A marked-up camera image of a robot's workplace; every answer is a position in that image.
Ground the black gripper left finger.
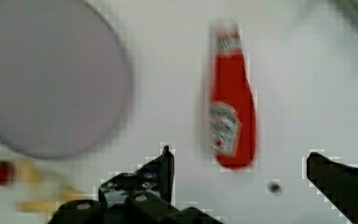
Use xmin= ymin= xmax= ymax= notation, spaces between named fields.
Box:
xmin=98 ymin=146 xmax=174 ymax=208

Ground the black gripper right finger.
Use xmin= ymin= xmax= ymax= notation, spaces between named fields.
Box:
xmin=306 ymin=152 xmax=358 ymax=224

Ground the red ketchup bottle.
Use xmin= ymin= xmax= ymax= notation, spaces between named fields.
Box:
xmin=208 ymin=22 xmax=256 ymax=171

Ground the peeled toy banana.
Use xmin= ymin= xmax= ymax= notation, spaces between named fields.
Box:
xmin=16 ymin=160 xmax=89 ymax=213

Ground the lavender oval plate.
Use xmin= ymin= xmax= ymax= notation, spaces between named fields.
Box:
xmin=0 ymin=0 xmax=133 ymax=159

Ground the red toy strawberry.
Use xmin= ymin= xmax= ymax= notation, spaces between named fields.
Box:
xmin=0 ymin=161 xmax=14 ymax=187

